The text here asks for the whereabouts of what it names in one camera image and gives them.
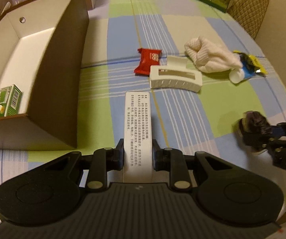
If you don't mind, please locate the red snack packet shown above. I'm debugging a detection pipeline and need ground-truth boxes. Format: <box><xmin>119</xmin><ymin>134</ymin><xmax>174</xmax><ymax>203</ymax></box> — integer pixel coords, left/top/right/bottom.
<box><xmin>134</xmin><ymin>48</ymin><xmax>162</xmax><ymax>76</ymax></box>

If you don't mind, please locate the blue tube white cap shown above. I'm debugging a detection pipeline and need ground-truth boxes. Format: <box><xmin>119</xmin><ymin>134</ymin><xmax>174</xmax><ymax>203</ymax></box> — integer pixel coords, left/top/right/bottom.
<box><xmin>229</xmin><ymin>66</ymin><xmax>255</xmax><ymax>84</ymax></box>

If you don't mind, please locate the yellow snack packet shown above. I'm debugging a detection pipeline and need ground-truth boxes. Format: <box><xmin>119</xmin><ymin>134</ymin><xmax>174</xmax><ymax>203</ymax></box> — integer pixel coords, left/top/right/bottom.
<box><xmin>233</xmin><ymin>50</ymin><xmax>268</xmax><ymax>76</ymax></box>

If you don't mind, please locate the long white ointment box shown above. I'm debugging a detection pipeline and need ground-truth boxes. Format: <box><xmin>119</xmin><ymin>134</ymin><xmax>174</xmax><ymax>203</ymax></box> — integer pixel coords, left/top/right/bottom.
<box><xmin>123</xmin><ymin>91</ymin><xmax>153</xmax><ymax>183</ymax></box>

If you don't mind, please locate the green white medicine box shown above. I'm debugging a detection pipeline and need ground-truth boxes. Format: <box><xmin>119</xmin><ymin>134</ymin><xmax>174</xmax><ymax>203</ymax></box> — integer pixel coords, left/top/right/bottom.
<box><xmin>0</xmin><ymin>84</ymin><xmax>22</xmax><ymax>118</ymax></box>

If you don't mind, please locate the large brown cardboard box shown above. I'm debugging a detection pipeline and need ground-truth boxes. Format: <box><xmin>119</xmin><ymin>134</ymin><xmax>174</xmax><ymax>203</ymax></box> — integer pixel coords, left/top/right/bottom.
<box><xmin>0</xmin><ymin>0</ymin><xmax>89</xmax><ymax>151</ymax></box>

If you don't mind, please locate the white knitted cloth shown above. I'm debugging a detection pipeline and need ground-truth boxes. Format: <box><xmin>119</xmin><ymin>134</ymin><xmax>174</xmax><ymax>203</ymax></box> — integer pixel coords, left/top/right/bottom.
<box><xmin>184</xmin><ymin>36</ymin><xmax>242</xmax><ymax>73</ymax></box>

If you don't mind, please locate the white plastic hair claw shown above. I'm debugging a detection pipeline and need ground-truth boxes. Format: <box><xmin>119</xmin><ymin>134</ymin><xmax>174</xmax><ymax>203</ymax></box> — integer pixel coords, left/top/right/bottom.
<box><xmin>149</xmin><ymin>56</ymin><xmax>202</xmax><ymax>93</ymax></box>

